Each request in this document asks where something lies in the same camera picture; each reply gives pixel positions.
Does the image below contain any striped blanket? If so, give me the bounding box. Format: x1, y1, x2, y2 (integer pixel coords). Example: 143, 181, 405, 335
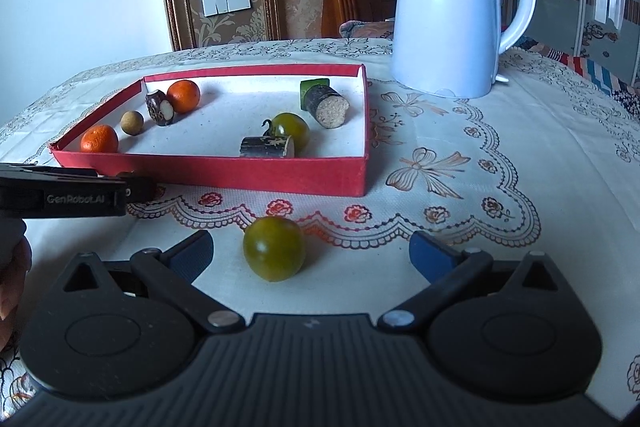
522, 36, 640, 95

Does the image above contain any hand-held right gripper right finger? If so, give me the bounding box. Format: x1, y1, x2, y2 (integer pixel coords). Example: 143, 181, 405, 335
377, 231, 581, 335

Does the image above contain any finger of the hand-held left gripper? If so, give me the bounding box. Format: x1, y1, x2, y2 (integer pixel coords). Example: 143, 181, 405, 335
0, 162, 157, 204

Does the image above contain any green tomato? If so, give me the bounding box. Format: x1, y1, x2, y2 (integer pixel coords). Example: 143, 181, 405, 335
262, 112, 311, 152
243, 216, 307, 282

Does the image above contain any slim dark sugarcane piece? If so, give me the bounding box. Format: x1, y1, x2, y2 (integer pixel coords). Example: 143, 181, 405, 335
239, 135, 296, 158

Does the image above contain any dark floral cloth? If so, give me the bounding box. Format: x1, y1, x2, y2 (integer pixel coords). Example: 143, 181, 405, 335
612, 84, 640, 112

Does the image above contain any red cardboard box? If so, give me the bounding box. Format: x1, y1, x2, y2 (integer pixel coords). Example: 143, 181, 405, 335
48, 63, 371, 198

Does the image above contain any green cucumber piece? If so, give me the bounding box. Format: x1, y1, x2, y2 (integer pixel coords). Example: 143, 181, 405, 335
300, 78, 330, 110

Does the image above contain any tan longan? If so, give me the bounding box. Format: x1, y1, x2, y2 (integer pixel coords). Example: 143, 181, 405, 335
120, 110, 145, 136

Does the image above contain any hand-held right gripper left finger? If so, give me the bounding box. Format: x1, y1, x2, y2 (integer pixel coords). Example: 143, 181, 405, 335
47, 229, 246, 335

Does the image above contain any short dark sugarcane piece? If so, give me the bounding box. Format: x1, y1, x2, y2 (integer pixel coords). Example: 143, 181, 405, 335
145, 89, 176, 126

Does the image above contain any small orange tangerine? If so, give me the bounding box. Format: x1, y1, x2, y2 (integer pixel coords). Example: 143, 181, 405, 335
166, 80, 202, 114
80, 124, 120, 154

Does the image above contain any floral cushion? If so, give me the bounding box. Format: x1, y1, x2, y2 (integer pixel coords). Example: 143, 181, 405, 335
339, 19, 396, 40

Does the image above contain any thick dark sugarcane piece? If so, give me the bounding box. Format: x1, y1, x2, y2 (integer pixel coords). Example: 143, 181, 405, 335
305, 84, 350, 128

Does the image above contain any white electric kettle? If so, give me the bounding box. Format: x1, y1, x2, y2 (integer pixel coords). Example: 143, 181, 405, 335
385, 0, 538, 100

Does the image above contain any white wall switch panel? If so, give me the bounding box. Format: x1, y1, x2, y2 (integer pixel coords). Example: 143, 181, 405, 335
201, 0, 251, 16

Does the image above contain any embroidered beige tablecloth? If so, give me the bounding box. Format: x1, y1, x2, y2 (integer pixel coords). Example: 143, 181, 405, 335
0, 38, 640, 413

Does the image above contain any person's left hand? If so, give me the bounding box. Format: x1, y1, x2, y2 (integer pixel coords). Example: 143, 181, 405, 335
0, 218, 33, 350

